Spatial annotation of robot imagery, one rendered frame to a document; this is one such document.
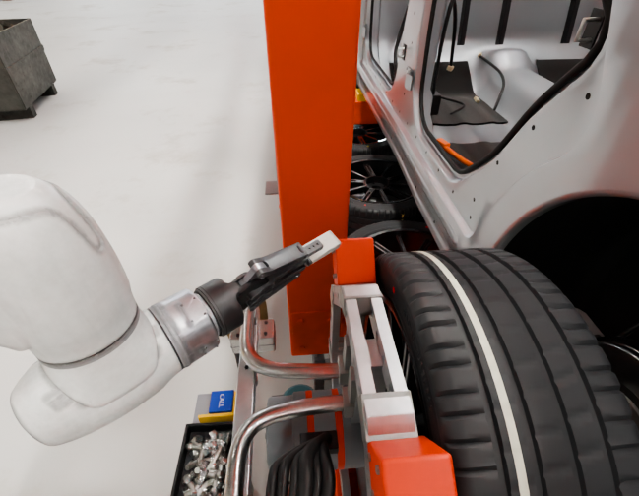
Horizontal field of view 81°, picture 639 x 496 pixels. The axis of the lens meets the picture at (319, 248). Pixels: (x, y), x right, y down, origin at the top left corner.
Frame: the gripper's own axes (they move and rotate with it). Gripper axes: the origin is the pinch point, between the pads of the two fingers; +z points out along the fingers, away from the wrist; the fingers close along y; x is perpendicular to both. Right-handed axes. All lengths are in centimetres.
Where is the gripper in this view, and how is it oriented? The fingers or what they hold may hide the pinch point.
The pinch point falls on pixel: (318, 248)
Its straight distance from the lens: 60.2
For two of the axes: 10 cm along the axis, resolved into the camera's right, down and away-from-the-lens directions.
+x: -6.2, -7.3, 2.8
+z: 7.5, -4.4, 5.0
